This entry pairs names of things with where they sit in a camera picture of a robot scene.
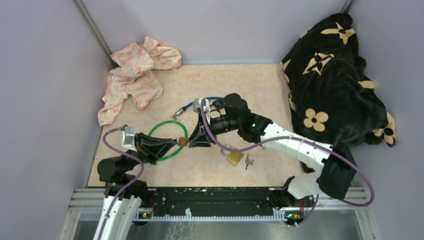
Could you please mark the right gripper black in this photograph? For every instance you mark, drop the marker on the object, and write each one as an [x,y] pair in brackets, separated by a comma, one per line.
[200,139]

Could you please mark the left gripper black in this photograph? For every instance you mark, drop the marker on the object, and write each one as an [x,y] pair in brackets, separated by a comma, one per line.
[145,144]

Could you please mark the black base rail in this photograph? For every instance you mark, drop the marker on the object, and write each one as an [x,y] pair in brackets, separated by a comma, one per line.
[213,201]

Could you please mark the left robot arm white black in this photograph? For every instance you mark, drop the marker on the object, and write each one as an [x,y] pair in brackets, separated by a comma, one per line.
[124,192]

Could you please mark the small brass padlock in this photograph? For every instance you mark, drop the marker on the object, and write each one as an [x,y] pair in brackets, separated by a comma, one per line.
[183,141]

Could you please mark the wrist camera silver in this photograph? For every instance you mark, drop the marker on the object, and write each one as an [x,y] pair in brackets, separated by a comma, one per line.
[202,107]
[128,138]

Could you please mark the pink patterned cloth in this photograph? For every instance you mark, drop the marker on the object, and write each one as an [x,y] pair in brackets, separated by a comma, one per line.
[134,77]

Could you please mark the large brass padlock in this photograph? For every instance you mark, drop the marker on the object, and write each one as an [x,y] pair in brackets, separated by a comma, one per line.
[233,157]

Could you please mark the black floral blanket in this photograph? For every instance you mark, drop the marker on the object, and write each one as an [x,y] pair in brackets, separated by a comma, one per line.
[331,99]

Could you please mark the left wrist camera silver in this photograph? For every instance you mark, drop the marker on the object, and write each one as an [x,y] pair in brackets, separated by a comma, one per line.
[128,138]

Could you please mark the black padlock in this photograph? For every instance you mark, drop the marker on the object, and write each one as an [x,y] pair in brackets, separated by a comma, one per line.
[218,104]

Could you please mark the blue cable lock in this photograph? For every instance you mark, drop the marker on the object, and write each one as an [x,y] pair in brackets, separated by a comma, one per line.
[181,110]

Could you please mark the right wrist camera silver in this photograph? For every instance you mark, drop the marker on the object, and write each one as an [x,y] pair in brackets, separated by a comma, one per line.
[202,107]

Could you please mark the keys of large padlock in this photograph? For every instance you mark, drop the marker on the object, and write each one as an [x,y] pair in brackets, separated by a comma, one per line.
[249,161]

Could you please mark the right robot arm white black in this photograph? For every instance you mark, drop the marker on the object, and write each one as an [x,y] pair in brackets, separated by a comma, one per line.
[332,165]

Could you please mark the green cable lock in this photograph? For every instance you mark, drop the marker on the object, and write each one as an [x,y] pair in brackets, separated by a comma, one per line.
[166,123]

